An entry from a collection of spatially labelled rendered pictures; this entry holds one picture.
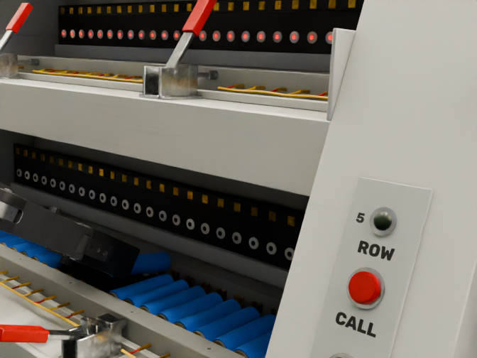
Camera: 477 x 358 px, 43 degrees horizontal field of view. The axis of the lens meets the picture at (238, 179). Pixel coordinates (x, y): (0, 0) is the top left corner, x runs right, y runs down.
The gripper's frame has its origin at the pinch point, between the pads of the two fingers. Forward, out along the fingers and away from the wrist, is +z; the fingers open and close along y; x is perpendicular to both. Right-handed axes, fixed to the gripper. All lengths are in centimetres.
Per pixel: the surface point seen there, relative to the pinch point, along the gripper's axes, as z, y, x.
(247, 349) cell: 2.5, -16.6, 2.5
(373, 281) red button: -6.6, -28.3, -3.4
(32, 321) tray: -2.0, 1.1, 7.3
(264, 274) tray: 10.7, -9.9, -3.5
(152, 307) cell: 2.5, -6.7, 2.6
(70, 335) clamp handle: -5.1, -7.7, 6.1
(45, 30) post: 6.4, 37.7, -25.9
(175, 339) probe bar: -0.5, -12.8, 3.7
